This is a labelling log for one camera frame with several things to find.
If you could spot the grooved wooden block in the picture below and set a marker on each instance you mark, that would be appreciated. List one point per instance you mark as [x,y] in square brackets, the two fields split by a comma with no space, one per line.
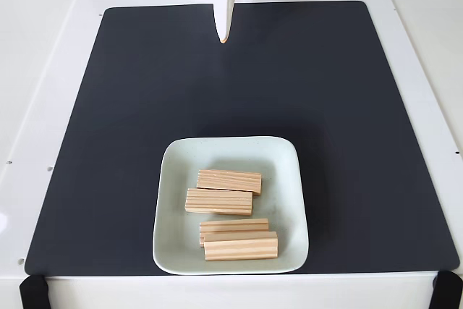
[240,247]
[235,225]
[218,201]
[229,180]

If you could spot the pale green square plate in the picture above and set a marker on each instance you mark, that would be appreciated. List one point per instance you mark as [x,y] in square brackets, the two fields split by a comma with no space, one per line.
[285,207]

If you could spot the black table mat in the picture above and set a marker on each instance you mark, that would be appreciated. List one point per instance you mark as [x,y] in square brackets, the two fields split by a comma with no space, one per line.
[108,142]

